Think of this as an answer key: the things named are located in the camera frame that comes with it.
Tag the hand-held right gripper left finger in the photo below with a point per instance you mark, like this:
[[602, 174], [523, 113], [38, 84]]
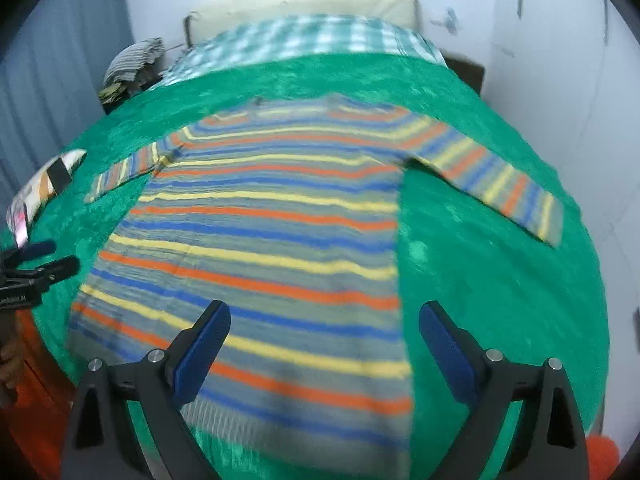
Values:
[[200, 355]]

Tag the person's left hand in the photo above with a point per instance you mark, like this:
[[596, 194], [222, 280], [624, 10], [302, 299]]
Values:
[[10, 365]]

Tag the white orange patterned pillow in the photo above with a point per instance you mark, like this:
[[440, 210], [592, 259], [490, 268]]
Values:
[[35, 195]]

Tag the dark wooden bed frame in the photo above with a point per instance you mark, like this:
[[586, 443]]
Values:
[[467, 72]]

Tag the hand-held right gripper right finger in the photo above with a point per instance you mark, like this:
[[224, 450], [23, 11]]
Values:
[[442, 350]]

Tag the green leaf-pattern blanket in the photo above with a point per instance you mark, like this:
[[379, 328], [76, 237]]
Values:
[[475, 285]]

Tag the striped knit sweater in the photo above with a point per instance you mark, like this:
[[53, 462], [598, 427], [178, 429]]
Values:
[[275, 240]]

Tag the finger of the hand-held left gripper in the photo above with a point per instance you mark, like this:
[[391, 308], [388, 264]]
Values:
[[35, 250], [55, 267]]

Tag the grey striped cloth pile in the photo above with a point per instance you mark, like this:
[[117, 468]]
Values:
[[132, 60]]

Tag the orange cloth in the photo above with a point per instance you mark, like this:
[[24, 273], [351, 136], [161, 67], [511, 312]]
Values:
[[35, 410], [602, 457]]

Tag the pale blue curtain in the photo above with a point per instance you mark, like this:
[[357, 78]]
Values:
[[50, 85]]

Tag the green white checkered sheet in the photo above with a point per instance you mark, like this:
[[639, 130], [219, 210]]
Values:
[[310, 40]]

